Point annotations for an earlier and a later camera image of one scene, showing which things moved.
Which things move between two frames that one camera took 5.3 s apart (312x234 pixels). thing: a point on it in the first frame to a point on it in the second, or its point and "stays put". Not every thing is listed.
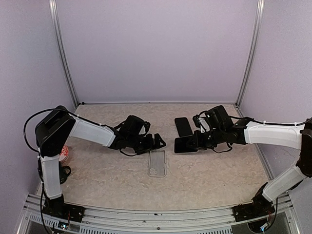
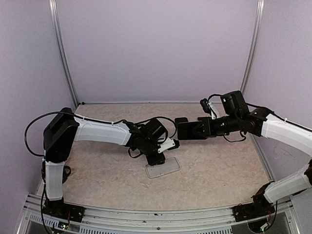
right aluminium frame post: (256, 37) stays put
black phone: (185, 144) to (185, 131)
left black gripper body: (140, 145) to (151, 160)
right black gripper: (200, 143) to (209, 131)
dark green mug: (63, 174) stays put
